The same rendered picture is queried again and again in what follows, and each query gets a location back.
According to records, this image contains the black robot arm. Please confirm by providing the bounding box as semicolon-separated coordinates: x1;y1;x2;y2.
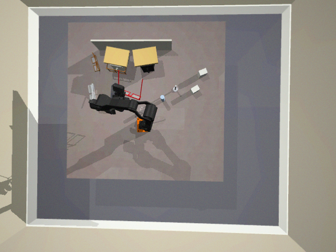
89;94;157;132

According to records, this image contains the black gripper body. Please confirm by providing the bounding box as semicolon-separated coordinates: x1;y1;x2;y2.
112;83;124;112

